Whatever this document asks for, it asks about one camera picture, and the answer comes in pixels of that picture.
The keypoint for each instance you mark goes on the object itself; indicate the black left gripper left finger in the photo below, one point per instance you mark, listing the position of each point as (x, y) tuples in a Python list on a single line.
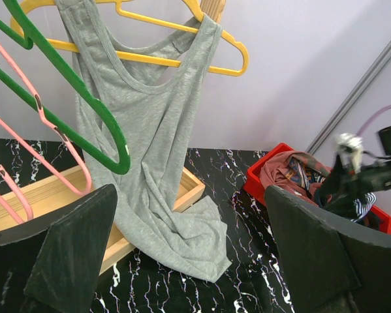
[(52, 263)]

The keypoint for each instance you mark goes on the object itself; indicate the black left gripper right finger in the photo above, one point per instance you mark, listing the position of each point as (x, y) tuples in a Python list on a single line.
[(330, 263)]

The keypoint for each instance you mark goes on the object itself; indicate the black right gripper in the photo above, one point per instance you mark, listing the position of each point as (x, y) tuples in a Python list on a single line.
[(342, 187)]

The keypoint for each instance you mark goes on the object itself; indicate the blue striped tank top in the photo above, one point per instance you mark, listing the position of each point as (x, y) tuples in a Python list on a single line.
[(362, 207)]

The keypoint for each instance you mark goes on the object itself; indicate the salmon pink tank top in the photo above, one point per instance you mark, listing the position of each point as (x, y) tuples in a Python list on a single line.
[(296, 172)]

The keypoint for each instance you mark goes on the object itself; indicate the green hanger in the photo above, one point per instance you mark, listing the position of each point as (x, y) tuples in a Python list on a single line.
[(31, 36)]

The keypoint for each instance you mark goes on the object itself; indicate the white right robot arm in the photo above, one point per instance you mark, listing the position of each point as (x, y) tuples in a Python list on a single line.
[(376, 170)]

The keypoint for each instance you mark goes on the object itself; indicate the grey tank top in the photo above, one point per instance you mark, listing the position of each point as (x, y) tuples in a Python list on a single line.
[(156, 120)]

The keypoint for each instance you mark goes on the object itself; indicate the yellow hanger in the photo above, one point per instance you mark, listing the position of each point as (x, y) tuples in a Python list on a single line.
[(171, 52)]

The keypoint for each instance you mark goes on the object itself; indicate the red plastic bin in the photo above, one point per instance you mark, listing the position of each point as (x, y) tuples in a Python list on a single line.
[(375, 219)]

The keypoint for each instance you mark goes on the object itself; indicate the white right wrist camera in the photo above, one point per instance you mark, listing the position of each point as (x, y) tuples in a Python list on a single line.
[(352, 146)]

